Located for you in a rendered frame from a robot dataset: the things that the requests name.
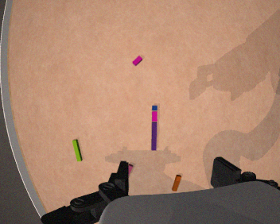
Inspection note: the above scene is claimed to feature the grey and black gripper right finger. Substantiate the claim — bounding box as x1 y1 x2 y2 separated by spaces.
211 156 280 191

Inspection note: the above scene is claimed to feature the orange-brown rectangular bar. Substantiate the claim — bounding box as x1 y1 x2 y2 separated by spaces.
172 175 181 191

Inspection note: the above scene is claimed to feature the magenta rectangular block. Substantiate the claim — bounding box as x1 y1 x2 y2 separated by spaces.
133 56 142 66
152 111 158 122

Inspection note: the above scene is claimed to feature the purple rod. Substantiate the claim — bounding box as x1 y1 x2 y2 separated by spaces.
151 122 157 151

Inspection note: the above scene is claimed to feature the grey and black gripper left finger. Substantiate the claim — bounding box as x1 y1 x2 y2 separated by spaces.
41 161 129 224

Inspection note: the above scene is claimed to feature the lime green rod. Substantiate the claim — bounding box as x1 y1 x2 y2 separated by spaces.
72 139 83 161

